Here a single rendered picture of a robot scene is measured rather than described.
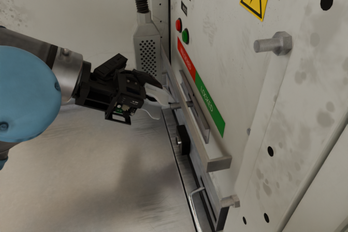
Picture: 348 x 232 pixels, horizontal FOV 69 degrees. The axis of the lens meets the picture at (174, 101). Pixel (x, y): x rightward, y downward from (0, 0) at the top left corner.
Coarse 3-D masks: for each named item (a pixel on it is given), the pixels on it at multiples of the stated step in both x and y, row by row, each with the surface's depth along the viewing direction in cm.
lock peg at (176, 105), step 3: (186, 102) 56; (189, 102) 56; (192, 102) 56; (171, 105) 55; (174, 105) 55; (177, 105) 56; (189, 105) 56; (192, 105) 56; (171, 108) 56; (174, 108) 56; (177, 108) 56; (180, 108) 56
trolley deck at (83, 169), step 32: (64, 128) 74; (96, 128) 74; (128, 128) 74; (160, 128) 74; (32, 160) 66; (64, 160) 66; (96, 160) 66; (128, 160) 66; (160, 160) 66; (0, 192) 59; (32, 192) 59; (64, 192) 59; (96, 192) 59; (128, 192) 59; (160, 192) 59; (0, 224) 53; (32, 224) 53; (64, 224) 53; (96, 224) 53; (128, 224) 53; (160, 224) 53; (192, 224) 53
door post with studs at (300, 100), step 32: (288, 0) 15; (320, 0) 12; (288, 32) 16; (320, 32) 13; (288, 64) 16; (320, 64) 13; (288, 96) 16; (320, 96) 13; (256, 128) 22; (288, 128) 16; (320, 128) 14; (256, 160) 22; (288, 160) 17; (256, 192) 22; (288, 192) 18; (256, 224) 23
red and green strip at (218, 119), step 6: (180, 42) 62; (180, 48) 62; (186, 54) 57; (186, 60) 58; (186, 66) 59; (192, 66) 54; (192, 72) 55; (198, 78) 50; (198, 84) 51; (198, 90) 52; (204, 90) 48; (204, 96) 48; (210, 96) 45; (210, 102) 45; (210, 108) 46; (216, 108) 42; (216, 114) 43; (216, 120) 43; (222, 120) 41; (216, 126) 44; (222, 126) 41; (222, 132) 41
